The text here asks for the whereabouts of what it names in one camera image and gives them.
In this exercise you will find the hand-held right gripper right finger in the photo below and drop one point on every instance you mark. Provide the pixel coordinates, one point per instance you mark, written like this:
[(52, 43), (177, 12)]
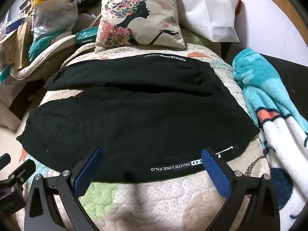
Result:
[(216, 173)]

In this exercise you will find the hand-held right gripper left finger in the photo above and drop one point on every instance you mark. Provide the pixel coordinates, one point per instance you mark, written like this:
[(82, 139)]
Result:
[(87, 172)]

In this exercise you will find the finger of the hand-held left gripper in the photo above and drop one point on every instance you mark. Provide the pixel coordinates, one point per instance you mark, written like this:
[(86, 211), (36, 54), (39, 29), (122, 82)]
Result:
[(4, 162), (22, 170)]

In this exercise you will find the black pants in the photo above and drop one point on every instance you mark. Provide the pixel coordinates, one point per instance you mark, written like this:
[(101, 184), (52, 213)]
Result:
[(134, 115)]

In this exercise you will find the quilted patchwork blanket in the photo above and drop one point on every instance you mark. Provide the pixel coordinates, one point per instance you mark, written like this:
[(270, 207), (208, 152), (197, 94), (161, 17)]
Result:
[(168, 204)]

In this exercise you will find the turquoise fleece blanket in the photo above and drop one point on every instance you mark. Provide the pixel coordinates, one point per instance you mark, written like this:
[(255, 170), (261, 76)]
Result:
[(269, 96)]

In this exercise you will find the beige quilted cushion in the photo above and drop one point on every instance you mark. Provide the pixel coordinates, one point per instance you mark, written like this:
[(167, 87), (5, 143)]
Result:
[(45, 57)]

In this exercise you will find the brown cardboard box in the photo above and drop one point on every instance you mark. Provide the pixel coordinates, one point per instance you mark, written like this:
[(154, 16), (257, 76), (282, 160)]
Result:
[(14, 43)]

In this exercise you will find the turquoise plastic bag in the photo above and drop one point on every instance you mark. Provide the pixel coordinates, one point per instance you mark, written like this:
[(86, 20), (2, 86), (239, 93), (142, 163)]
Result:
[(42, 47)]

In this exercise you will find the teal paper packet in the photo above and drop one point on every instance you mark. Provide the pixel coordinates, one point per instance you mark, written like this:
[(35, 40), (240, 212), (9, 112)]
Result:
[(86, 35)]

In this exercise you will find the clear plastic bag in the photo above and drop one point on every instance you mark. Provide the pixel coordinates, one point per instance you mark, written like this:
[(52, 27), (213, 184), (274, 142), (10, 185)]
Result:
[(54, 16)]

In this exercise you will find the floral printed pillow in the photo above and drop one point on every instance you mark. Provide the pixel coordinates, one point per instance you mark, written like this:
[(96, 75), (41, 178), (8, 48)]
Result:
[(139, 16)]

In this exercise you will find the white paper bag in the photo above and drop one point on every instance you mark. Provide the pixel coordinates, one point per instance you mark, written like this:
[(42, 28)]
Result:
[(209, 9)]

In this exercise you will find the red object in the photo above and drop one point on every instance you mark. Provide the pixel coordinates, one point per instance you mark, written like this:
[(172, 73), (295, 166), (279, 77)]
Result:
[(239, 4)]

